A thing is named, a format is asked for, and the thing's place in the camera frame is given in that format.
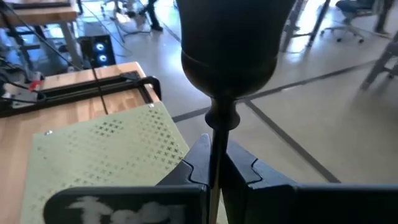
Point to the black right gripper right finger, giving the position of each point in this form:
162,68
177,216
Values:
280,202

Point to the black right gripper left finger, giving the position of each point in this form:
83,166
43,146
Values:
192,174

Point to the black metal candlestick holder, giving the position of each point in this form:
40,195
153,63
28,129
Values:
230,46

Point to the black computer tower blue fans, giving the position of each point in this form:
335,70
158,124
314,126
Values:
98,51

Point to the person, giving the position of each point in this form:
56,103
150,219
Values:
152,15

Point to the grey table legs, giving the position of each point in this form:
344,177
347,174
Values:
317,25

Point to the black diagonal strut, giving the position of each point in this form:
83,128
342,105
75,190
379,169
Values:
40,37

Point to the blue office chair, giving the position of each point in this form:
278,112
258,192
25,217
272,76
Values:
349,9

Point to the wooden desk with grey legs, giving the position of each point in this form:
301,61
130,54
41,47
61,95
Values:
37,14

